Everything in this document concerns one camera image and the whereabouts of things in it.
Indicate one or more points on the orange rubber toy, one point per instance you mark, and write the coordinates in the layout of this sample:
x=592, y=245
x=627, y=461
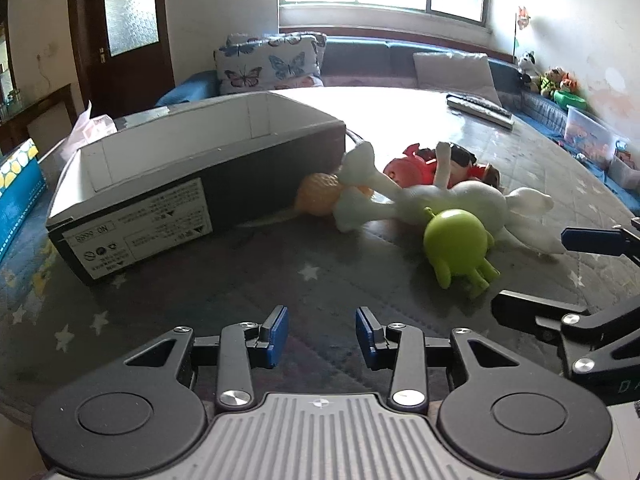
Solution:
x=315, y=195

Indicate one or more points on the black cardboard box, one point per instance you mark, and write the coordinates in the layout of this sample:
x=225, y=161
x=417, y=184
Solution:
x=165, y=160

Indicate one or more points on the plain grey pillow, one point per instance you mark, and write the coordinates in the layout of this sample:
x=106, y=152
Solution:
x=455, y=72

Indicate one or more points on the dark remote control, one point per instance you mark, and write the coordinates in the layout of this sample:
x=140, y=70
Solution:
x=475, y=101

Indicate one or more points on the blue tissue box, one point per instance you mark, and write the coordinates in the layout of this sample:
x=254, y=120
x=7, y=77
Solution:
x=17, y=200

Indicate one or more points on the blue sofa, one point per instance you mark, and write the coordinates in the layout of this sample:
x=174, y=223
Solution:
x=365, y=57

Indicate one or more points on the dark wooden cabinet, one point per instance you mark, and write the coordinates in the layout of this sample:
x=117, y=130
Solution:
x=45, y=110

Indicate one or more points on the colourful pinwheel decoration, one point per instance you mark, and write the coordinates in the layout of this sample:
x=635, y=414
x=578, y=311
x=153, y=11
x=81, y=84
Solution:
x=522, y=17

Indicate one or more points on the remote controls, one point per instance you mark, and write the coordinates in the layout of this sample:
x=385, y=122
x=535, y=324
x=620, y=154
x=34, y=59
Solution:
x=487, y=115

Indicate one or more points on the large clear plastic bin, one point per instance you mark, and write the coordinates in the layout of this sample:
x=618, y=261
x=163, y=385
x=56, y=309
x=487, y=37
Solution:
x=592, y=137

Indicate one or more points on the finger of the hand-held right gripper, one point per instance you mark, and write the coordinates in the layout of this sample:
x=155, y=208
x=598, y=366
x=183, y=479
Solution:
x=580, y=239
x=530, y=310

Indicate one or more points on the white horse toy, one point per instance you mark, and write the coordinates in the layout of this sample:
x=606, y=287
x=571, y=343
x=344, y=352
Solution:
x=465, y=200

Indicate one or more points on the pile of plush toys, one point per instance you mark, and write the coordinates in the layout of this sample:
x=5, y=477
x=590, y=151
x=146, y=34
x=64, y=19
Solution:
x=560, y=80

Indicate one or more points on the butterfly print pillow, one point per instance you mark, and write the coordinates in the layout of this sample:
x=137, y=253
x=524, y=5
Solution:
x=265, y=67
x=320, y=45

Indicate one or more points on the black and white plush toy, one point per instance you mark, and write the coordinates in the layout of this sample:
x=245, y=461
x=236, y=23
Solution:
x=527, y=67

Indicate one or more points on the red plastic toy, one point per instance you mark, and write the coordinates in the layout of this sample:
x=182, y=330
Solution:
x=405, y=170

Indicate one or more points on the pink tissue pack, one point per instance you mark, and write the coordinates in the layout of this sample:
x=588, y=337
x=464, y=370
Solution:
x=92, y=130

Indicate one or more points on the small clear plastic bin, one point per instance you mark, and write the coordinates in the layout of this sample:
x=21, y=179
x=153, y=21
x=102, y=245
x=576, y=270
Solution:
x=625, y=170

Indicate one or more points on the grey quilted desktop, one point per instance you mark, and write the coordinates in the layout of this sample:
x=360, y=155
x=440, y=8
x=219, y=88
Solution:
x=250, y=270

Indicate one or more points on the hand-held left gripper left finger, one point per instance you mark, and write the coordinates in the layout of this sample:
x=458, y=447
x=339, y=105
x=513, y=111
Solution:
x=278, y=335

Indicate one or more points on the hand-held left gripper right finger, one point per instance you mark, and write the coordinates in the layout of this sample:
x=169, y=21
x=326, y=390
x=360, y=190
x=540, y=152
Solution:
x=364, y=336

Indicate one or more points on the dark wooden door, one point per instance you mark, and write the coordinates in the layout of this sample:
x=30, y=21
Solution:
x=125, y=60

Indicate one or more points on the green round toy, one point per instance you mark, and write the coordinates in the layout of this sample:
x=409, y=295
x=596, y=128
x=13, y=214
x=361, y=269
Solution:
x=455, y=240

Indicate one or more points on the small dark doll figure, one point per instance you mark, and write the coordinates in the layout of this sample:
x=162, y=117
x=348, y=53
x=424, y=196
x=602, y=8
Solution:
x=475, y=167

